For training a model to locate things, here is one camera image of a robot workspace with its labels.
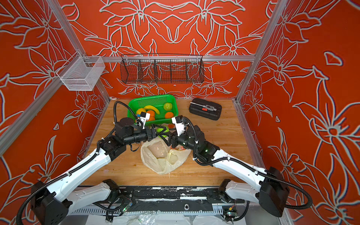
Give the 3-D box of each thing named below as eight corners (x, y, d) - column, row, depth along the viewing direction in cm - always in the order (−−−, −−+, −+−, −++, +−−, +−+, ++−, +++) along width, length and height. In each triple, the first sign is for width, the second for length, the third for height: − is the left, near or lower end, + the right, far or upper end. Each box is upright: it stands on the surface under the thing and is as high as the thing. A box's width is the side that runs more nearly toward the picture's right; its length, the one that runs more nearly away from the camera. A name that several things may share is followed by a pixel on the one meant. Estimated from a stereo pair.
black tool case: (188, 115, 110) (188, 109, 105) (191, 102, 120) (192, 96, 114) (219, 121, 106) (221, 115, 101) (220, 106, 116) (222, 100, 110)
